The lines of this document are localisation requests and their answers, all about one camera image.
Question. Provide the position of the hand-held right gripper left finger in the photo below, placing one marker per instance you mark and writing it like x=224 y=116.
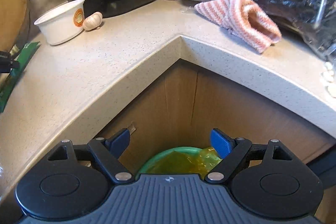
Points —
x=122 y=141

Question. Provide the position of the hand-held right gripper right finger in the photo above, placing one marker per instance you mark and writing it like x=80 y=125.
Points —
x=220 y=144

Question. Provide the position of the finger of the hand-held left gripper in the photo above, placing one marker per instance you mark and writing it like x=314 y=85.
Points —
x=6 y=61

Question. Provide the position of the green packet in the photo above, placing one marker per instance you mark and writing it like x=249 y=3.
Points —
x=21 y=61

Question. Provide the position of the green trash bin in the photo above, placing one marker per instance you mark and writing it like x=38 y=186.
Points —
x=149 y=162

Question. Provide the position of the clear adhesive hook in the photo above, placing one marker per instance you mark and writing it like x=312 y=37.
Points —
x=132 y=127

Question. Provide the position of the yellow bin liner bag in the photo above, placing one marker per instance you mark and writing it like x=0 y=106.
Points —
x=189 y=161

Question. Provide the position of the wooden cabinet door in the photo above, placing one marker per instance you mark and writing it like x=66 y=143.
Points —
x=157 y=108
x=249 y=119

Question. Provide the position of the round wooden cutting board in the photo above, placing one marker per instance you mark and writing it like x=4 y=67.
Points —
x=13 y=14

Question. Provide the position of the white paper bowl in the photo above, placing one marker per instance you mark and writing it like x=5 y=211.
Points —
x=60 y=24

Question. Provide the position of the garlic bulb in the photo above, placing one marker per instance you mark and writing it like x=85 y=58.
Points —
x=92 y=21

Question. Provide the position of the dark grey object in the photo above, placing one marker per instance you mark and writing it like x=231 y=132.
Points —
x=324 y=174

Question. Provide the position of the pile of garlic cloves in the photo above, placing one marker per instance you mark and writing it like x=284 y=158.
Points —
x=328 y=77

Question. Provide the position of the pink striped cloth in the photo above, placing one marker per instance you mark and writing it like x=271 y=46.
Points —
x=236 y=15

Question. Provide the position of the small clear plastic wrapper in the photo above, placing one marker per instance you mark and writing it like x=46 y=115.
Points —
x=187 y=9

